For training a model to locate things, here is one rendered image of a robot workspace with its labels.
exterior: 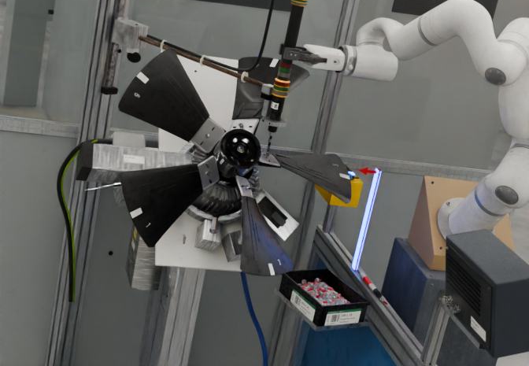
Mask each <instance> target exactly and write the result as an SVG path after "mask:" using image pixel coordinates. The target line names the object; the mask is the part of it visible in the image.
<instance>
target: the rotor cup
mask: <svg viewBox="0 0 529 366"><path fill-rule="evenodd" d="M240 145H241V146H244V148H245V150H244V151H243V152H242V153H241V152H239V151H238V150H237V148H238V146H240ZM213 154H214V156H215V158H216V164H217V168H218V172H219V177H220V178H219V180H218V181H217V182H216V184H218V185H220V186H222V187H227V188H234V187H237V184H236V182H235V177H234V176H241V177H243V178H246V179H247V180H248V179H249V178H250V177H251V175H252V173H253V168H254V166H255V165H256V164H257V162H258V161H259V160H260V158H261V144H260V143H259V141H258V139H257V137H256V136H255V135H254V134H253V133H251V132H250V131H247V130H244V129H233V130H230V131H228V132H227V133H226V134H225V135H224V136H223V137H222V139H221V140H219V141H218V143H217V144H216V145H215V146H214V147H213V148H212V150H211V151H210V152H209V154H207V153H205V157H204V160H205V159H206V158H207V157H210V156H211V155H213ZM222 159H224V162H223V163H222V164H220V161H221V160H222ZM247 169H248V170H247ZM245 170H247V171H246V173H244V171H245Z"/></svg>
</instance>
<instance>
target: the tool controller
mask: <svg viewBox="0 0 529 366"><path fill-rule="evenodd" d="M442 304H443V305H444V306H447V307H448V308H449V312H450V313H451V314H454V315H455V316H456V317H457V318H458V319H459V321H460V322H462V324H463V325H464V326H465V327H466V328H467V329H468V330H469V331H470V332H471V333H472V335H473V336H474V337H475V338H476V339H477V340H478V341H479V343H480V344H481V345H482V346H483V347H484V348H485V350H486V351H487V352H488V353H489V354H490V355H491V356H492V357H493V358H499V357H507V356H511V355H515V354H518V353H526V352H529V264H528V263H526V262H525V261H524V260H523V259H522V258H521V257H519V256H518V255H517V254H516V253H515V252H513V251H512V250H511V249H510V248H509V247H507V245H506V244H504V243H503V242H502V241H501V240H500V239H499V238H498V237H497V236H495V235H494V234H493V233H492V232H491V231H489V230H488V229H481V230H476V231H467V232H463V233H458V234H453V235H447V236H446V296H445V297H442Z"/></svg>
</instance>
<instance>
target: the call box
mask: <svg viewBox="0 0 529 366"><path fill-rule="evenodd" d="M350 181H351V187H352V195H351V201H350V203H348V204H346V203H345V202H343V201H342V200H340V199H339V198H337V197H335V196H334V195H333V194H331V193H329V192H328V191H326V190H325V189H323V188H321V187H319V186H317V185H316V184H315V188H316V189H317V190H318V192H319V193H320V194H321V195H322V197H323V198H324V199H325V201H326V202H327V203H328V204H329V205H337V206H346V207H355V208H356V207H357V205H358V202H359V198H360V195H361V189H362V186H363V182H362V181H361V180H360V179H354V178H353V177H352V179H350Z"/></svg>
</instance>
